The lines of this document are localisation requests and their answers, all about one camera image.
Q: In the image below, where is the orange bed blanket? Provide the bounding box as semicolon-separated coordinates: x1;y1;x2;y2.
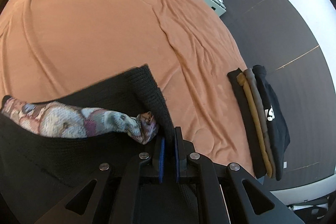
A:
1;0;253;172

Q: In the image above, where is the mustard folded garment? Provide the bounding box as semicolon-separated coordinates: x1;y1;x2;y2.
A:
236;73;274;179

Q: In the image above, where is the white bedside cabinet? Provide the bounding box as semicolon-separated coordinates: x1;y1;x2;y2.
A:
204;0;226;17

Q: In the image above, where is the black knit sweater patterned lining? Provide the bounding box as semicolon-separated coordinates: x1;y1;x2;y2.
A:
0;63;200;224

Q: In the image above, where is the brown folded garment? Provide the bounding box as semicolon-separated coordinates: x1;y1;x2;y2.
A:
244;68;276;178

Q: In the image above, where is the black folded shirt white print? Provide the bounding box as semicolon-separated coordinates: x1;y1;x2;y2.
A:
252;65;290;181

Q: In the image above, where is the black folded garment bottom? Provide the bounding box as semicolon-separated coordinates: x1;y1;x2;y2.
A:
227;68;266;178

